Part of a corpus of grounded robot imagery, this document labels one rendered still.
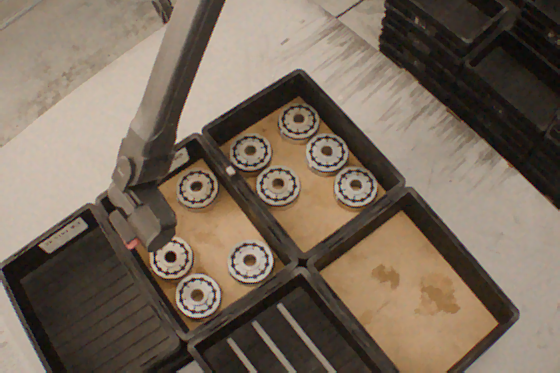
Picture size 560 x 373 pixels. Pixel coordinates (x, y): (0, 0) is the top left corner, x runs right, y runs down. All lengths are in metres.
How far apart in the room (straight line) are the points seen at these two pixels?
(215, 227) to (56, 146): 0.62
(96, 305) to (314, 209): 0.56
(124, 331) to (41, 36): 2.07
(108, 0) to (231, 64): 1.48
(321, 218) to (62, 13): 2.17
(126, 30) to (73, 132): 1.25
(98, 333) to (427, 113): 1.08
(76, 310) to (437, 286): 0.84
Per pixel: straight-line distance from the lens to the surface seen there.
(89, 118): 1.69
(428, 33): 2.09
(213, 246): 1.28
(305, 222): 1.29
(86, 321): 1.31
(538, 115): 2.17
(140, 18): 2.88
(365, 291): 1.24
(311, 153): 1.33
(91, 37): 2.89
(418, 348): 1.24
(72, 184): 1.60
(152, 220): 0.84
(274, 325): 1.22
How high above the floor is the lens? 2.03
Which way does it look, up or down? 63 degrees down
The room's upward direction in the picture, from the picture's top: 4 degrees counter-clockwise
